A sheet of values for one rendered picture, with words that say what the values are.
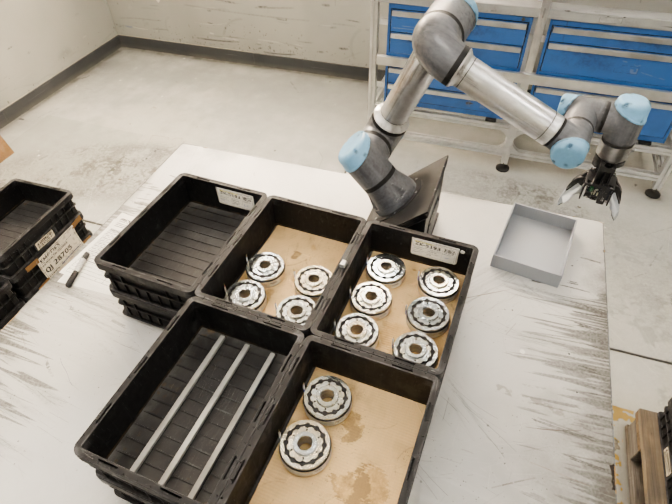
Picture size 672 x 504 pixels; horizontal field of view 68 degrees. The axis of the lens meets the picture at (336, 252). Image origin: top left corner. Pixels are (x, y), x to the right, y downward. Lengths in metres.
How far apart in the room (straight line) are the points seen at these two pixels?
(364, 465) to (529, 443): 0.42
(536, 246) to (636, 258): 1.26
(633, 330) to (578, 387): 1.18
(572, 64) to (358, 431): 2.27
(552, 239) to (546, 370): 0.50
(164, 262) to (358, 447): 0.74
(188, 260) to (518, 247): 1.00
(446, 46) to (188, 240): 0.86
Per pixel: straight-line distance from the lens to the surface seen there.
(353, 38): 3.99
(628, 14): 2.86
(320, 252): 1.40
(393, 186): 1.50
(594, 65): 2.93
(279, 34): 4.20
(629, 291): 2.72
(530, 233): 1.74
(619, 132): 1.38
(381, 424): 1.11
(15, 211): 2.48
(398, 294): 1.30
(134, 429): 1.19
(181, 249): 1.49
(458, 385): 1.33
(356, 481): 1.06
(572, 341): 1.49
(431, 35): 1.22
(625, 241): 2.98
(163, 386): 1.22
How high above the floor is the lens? 1.83
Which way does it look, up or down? 46 degrees down
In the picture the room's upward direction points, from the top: 2 degrees counter-clockwise
